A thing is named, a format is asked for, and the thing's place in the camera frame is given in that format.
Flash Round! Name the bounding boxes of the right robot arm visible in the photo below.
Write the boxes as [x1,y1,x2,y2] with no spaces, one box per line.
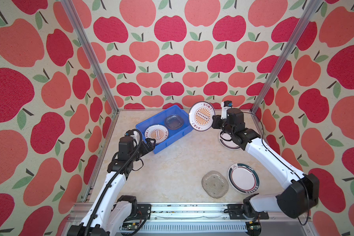
[211,108,320,219]

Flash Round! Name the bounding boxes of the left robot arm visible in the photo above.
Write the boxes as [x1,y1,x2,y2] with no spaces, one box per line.
[67,129,156,236]

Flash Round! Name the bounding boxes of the sunburst plate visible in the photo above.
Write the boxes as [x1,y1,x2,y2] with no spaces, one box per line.
[188,101,215,132]
[145,124,169,144]

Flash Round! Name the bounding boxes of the blue plastic bin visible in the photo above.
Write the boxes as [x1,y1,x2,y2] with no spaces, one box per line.
[136,105,192,154]

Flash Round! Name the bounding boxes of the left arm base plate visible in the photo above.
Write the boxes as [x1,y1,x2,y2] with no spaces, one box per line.
[127,204,152,220]

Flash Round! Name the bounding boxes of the aluminium frame post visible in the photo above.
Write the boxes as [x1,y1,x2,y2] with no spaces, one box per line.
[61,0,119,115]
[250,0,323,116]

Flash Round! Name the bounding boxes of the green striped plate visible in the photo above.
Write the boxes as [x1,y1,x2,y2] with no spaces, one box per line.
[228,163,260,195]
[218,131,241,150]

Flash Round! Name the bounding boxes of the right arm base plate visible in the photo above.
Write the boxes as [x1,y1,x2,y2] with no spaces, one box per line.
[223,204,269,220]

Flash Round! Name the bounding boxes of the right aluminium frame post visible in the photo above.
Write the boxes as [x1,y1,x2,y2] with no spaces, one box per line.
[250,0,323,116]

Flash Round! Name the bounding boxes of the front aluminium rail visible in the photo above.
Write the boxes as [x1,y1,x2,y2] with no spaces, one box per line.
[60,202,318,236]

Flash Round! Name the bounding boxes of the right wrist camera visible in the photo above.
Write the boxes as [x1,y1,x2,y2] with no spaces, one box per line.
[221,100,233,120]

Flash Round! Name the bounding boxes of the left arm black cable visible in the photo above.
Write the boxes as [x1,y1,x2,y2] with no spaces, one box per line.
[84,128,144,236]

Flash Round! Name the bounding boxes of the left aluminium frame post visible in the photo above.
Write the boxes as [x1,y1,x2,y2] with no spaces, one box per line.
[61,0,119,115]

